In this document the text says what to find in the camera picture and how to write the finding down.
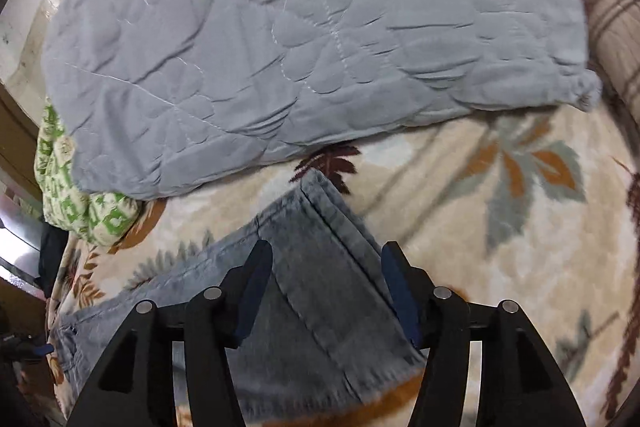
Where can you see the green patterned cloth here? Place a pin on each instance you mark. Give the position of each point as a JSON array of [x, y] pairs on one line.
[[101, 218]]

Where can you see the blue denim jeans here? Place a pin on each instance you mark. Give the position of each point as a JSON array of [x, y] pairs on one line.
[[326, 338]]

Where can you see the wooden wardrobe with mirror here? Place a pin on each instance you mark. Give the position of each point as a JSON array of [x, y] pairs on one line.
[[25, 388]]

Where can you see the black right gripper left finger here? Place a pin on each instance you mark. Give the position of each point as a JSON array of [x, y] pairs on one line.
[[132, 385]]

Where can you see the cream leaf-print bed blanket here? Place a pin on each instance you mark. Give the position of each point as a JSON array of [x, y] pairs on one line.
[[540, 207]]

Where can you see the grey quilted blanket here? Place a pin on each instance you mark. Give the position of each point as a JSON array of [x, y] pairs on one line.
[[162, 96]]

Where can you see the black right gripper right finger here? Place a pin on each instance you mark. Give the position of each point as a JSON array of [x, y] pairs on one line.
[[520, 383]]

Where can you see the striped floral pillow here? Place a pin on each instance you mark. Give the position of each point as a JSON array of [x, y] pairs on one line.
[[614, 45]]

